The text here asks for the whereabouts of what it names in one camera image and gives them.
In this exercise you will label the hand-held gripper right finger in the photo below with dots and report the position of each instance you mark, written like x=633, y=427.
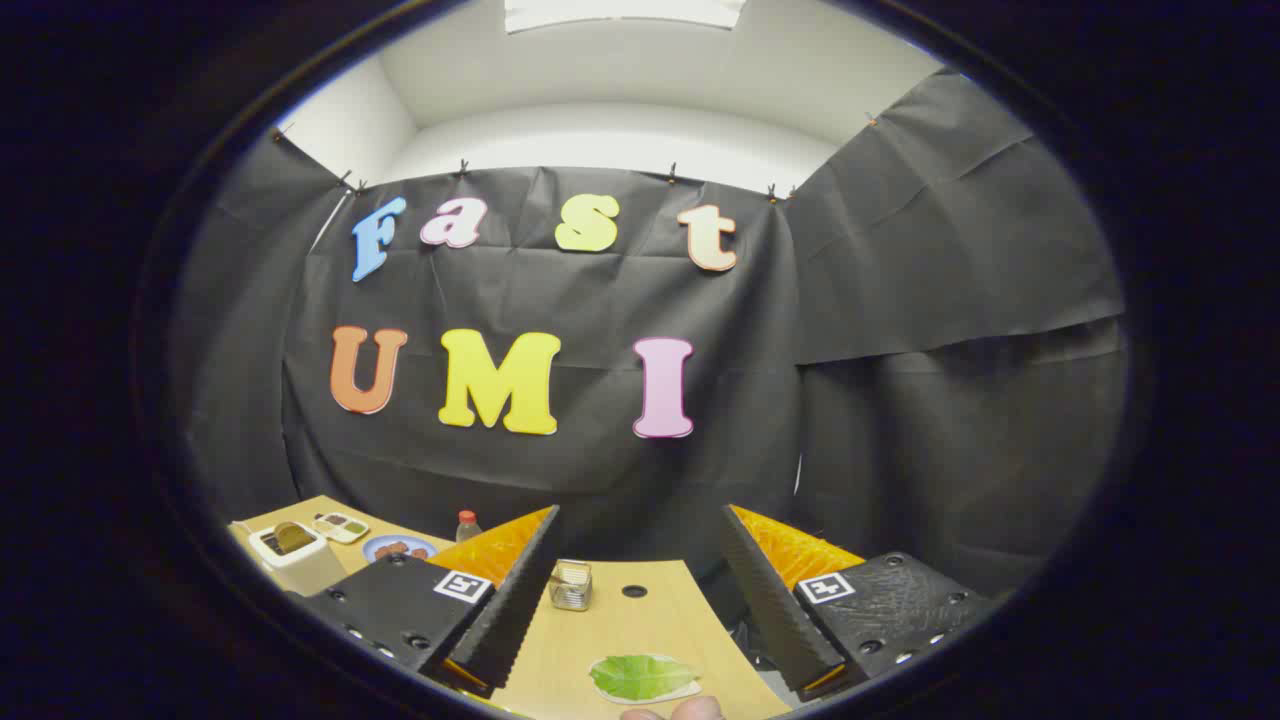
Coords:
x=775, y=610

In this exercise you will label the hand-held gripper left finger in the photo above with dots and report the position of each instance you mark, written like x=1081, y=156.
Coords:
x=510, y=610

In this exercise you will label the green lettuce leaf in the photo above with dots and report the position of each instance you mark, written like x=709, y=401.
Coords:
x=640, y=677

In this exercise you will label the clear bottle with red cap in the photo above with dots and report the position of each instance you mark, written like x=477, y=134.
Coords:
x=468, y=528

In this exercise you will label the small white dish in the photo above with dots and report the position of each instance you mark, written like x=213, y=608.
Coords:
x=684, y=693

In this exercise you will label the blue plate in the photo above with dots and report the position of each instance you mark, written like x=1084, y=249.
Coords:
x=372, y=549

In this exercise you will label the white divided seasoning dish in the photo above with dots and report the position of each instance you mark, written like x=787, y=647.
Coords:
x=340, y=527

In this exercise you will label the white toaster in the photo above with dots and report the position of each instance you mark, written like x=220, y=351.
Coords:
x=305, y=572

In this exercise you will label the brown bread slice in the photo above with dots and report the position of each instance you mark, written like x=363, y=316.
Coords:
x=292, y=538

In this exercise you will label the ceiling light panel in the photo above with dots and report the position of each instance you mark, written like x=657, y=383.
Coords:
x=620, y=12

